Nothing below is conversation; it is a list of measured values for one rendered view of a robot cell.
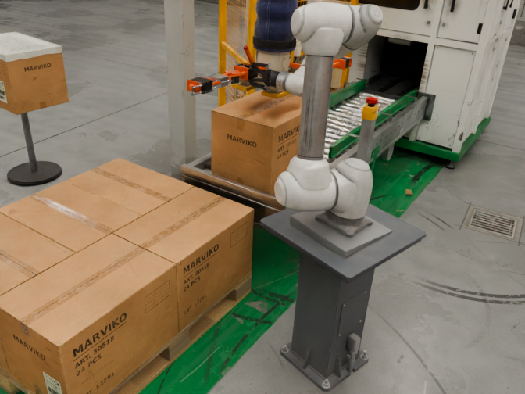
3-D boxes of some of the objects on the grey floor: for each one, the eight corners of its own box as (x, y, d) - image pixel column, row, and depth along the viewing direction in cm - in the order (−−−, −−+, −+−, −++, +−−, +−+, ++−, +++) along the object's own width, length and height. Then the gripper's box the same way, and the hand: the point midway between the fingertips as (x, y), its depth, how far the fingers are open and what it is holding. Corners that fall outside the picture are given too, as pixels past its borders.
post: (344, 252, 328) (367, 102, 280) (354, 256, 325) (379, 105, 277) (340, 258, 323) (362, 105, 275) (349, 262, 320) (374, 109, 272)
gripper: (276, 63, 236) (235, 55, 247) (274, 98, 244) (233, 88, 255) (284, 61, 242) (244, 51, 253) (282, 95, 250) (242, 85, 261)
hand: (244, 72), depth 252 cm, fingers closed on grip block, 4 cm apart
